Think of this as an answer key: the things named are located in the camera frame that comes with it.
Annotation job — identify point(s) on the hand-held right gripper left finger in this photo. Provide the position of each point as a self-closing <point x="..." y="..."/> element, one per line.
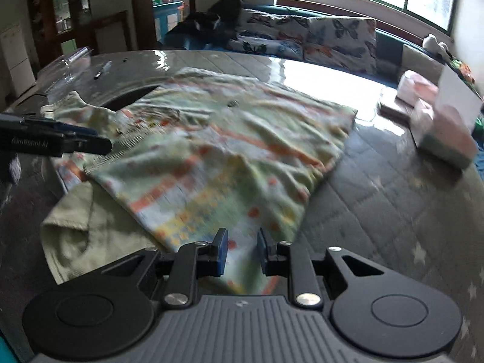
<point x="222" y="251"/>

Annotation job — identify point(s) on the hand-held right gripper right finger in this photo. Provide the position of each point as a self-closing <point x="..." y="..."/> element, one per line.
<point x="262" y="254"/>

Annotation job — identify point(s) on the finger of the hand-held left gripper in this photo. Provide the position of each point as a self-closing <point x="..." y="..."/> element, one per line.
<point x="89" y="145"/>
<point x="72" y="129"/>

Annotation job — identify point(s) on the green patterned shirt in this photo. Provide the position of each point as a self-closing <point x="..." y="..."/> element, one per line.
<point x="211" y="151"/>

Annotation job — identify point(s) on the clear plastic container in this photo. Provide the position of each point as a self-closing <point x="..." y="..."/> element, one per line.
<point x="64" y="72"/>

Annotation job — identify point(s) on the black pen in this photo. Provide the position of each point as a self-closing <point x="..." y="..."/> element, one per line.
<point x="102" y="70"/>

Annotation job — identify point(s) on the white refrigerator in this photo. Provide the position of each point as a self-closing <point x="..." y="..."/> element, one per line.
<point x="17" y="60"/>

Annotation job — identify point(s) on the grey quilted table cover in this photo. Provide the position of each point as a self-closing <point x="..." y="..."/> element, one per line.
<point x="378" y="215"/>

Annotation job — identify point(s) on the dark wooden cabinet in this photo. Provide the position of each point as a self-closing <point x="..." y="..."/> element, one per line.
<point x="56" y="7"/>

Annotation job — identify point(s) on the blue cabinet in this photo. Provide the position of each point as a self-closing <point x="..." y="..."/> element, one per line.
<point x="166" y="19"/>

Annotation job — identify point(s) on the dark clothing pile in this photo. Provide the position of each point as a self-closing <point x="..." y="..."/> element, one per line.
<point x="206" y="20"/>

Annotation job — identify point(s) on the dark book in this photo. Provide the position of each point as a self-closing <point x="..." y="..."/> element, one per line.
<point x="393" y="107"/>

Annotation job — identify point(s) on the pink and green tissue pack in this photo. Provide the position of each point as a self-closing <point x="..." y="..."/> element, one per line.
<point x="440" y="136"/>

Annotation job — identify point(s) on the butterfly print cushion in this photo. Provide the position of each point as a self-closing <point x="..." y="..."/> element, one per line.
<point x="310" y="39"/>

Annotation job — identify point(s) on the blue sofa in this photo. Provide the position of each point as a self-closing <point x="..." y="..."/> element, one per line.
<point x="393" y="51"/>

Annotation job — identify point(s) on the white card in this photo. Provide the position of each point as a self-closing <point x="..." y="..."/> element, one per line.
<point x="459" y="94"/>

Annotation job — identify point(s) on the white stuffed toy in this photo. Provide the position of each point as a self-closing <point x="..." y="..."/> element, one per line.
<point x="435" y="43"/>

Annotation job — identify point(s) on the wooden picture frame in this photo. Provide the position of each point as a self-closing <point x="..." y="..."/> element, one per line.
<point x="109" y="32"/>

